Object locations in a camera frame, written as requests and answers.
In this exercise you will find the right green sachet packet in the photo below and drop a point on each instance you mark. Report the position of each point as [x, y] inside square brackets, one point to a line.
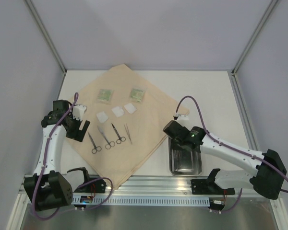
[137, 95]

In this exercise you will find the green sachet packet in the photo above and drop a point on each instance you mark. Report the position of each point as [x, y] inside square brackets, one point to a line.
[137, 95]
[104, 96]

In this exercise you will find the small steel scissors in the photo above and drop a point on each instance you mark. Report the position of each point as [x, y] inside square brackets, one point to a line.
[120, 139]

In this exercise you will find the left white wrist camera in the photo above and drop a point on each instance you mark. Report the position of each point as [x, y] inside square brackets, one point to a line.
[78, 112]

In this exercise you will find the middle white gauze pad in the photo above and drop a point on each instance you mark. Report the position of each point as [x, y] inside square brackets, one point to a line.
[118, 111]

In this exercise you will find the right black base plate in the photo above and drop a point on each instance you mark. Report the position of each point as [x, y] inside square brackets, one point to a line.
[202, 187]

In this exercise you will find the beige cloth drape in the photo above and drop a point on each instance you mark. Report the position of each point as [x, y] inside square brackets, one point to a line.
[127, 115]

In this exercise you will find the white slotted cable duct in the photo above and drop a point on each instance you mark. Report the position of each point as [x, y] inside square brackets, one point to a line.
[189, 201]

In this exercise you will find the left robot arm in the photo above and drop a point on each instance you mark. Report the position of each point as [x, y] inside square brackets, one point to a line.
[48, 188]

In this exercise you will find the right white gauze pad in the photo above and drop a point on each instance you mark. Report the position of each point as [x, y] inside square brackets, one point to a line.
[130, 108]

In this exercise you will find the left white gauze pad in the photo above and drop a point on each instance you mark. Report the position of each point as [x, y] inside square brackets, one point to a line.
[102, 117]

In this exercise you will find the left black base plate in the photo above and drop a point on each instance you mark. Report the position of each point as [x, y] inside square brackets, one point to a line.
[95, 187]

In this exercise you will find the aluminium front rail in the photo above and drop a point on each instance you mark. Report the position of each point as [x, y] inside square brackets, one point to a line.
[141, 185]

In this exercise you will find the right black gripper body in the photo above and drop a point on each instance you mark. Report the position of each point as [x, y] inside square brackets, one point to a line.
[178, 143]

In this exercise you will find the stainless steel tray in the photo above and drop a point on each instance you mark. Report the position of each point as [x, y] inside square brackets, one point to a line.
[182, 162]

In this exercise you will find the right aluminium frame post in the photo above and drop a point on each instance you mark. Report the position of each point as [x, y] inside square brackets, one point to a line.
[256, 33]

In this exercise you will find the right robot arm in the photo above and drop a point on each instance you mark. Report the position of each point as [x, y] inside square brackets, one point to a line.
[264, 172]

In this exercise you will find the left green sachet packet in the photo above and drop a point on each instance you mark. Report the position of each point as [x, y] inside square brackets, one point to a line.
[104, 96]

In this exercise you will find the aluminium frame post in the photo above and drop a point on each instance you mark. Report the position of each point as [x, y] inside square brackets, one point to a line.
[256, 33]
[38, 20]

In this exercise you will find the left steel tweezers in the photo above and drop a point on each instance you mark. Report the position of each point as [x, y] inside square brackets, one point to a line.
[128, 133]

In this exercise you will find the white gauze pad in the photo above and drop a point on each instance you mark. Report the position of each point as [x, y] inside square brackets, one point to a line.
[130, 108]
[118, 111]
[102, 117]

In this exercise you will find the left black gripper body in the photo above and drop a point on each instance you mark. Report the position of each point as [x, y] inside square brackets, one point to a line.
[73, 132]

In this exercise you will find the middle long steel scissors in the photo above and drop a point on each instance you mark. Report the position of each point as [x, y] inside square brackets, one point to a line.
[109, 144]

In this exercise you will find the left steel scissors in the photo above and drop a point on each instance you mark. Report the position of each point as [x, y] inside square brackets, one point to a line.
[95, 148]

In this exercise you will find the left aluminium frame post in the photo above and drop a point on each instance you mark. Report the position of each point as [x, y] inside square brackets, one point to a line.
[38, 20]

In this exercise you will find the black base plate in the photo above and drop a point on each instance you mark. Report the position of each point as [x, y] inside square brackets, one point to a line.
[202, 187]
[95, 187]

